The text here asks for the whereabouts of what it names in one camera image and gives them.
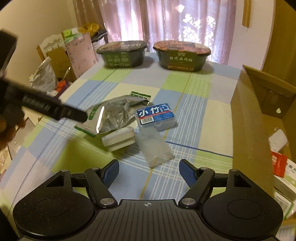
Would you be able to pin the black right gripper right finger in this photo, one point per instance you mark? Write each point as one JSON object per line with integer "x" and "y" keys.
{"x": 199, "y": 181}

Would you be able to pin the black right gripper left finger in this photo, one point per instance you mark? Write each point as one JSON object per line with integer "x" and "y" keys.
{"x": 98, "y": 182}

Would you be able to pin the white item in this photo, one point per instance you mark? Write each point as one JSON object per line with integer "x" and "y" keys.
{"x": 153, "y": 147}

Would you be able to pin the silver green tea bag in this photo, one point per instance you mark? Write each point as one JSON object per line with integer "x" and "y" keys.
{"x": 113, "y": 114}

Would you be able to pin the red snack packet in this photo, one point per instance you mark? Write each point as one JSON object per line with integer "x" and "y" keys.
{"x": 279, "y": 162}

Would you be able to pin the green white medicine box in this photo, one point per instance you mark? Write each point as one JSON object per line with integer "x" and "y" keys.
{"x": 284, "y": 190}

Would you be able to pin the white square lidded container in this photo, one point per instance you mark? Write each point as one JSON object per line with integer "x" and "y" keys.
{"x": 119, "y": 139}

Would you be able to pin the blue label clear plastic box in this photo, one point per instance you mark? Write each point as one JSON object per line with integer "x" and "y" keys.
{"x": 159, "y": 116}

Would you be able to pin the pink white cardboard box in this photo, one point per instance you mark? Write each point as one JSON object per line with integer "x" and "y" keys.
{"x": 81, "y": 54}

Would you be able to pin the brown cardboard box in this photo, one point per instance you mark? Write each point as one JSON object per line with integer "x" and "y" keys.
{"x": 261, "y": 104}

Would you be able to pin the yellow plastic bag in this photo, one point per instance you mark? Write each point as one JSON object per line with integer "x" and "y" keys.
{"x": 90, "y": 28}

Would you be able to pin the rectangular dark instant meal bowl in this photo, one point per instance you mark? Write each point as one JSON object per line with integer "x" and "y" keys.
{"x": 123, "y": 54}

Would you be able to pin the round brown-lid instant noodle bowl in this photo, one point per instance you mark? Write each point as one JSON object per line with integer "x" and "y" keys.
{"x": 181, "y": 56}

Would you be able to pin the wooden door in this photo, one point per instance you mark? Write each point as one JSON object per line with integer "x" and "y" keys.
{"x": 280, "y": 57}

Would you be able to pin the pink patterned curtain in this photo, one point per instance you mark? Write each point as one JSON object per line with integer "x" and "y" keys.
{"x": 210, "y": 23}

